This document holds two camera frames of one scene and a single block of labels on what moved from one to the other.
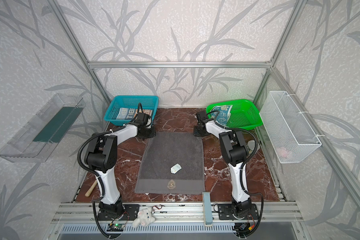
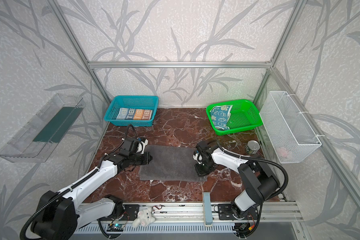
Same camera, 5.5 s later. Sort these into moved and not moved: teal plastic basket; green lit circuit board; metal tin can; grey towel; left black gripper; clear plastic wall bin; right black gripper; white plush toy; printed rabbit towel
Moved: grey towel; right black gripper; left black gripper
Not moved: metal tin can; clear plastic wall bin; teal plastic basket; green lit circuit board; printed rabbit towel; white plush toy
